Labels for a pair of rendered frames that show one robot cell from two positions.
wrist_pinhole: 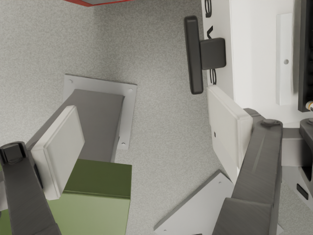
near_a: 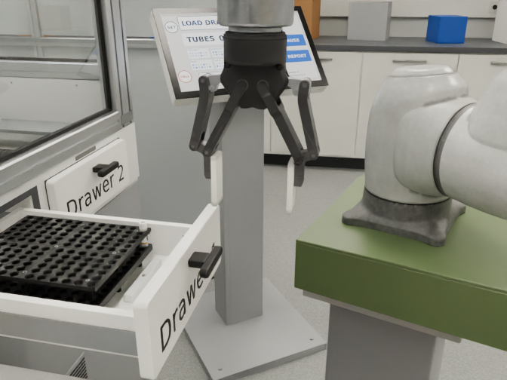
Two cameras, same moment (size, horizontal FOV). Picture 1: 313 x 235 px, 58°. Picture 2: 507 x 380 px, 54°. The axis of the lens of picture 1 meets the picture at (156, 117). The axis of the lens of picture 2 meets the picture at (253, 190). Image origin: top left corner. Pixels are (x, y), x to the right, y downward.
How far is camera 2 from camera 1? 0.55 m
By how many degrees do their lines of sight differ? 49
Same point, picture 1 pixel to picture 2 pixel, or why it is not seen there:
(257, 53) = not seen: hidden behind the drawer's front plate
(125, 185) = (299, 257)
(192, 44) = (209, 261)
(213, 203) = (238, 349)
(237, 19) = (178, 253)
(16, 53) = not seen: outside the picture
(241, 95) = (194, 231)
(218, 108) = (217, 182)
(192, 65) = (215, 254)
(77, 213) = (339, 240)
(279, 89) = (156, 265)
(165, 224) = (308, 345)
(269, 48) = not seen: hidden behind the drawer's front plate
